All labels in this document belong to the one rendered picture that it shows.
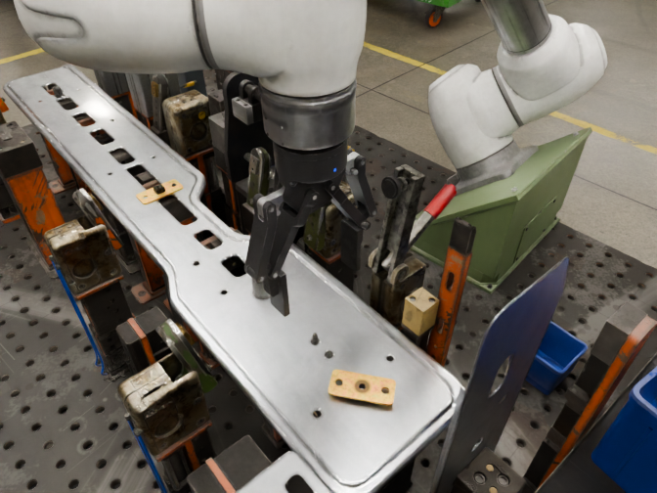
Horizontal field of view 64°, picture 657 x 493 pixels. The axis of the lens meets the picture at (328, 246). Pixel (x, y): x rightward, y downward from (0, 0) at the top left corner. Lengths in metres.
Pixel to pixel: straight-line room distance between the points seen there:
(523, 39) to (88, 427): 1.13
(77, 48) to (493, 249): 0.93
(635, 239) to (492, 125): 1.61
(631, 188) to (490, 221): 2.02
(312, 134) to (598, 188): 2.65
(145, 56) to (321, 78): 0.14
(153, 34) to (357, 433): 0.49
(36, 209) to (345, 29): 1.01
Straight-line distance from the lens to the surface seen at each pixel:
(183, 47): 0.47
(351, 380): 0.71
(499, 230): 1.17
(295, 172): 0.52
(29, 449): 1.14
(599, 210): 2.91
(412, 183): 0.68
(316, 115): 0.48
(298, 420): 0.69
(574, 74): 1.29
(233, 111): 1.02
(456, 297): 0.72
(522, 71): 1.25
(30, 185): 1.31
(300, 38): 0.44
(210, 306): 0.82
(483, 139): 1.31
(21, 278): 1.46
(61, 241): 0.94
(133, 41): 0.47
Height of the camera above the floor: 1.60
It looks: 42 degrees down
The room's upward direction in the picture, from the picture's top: straight up
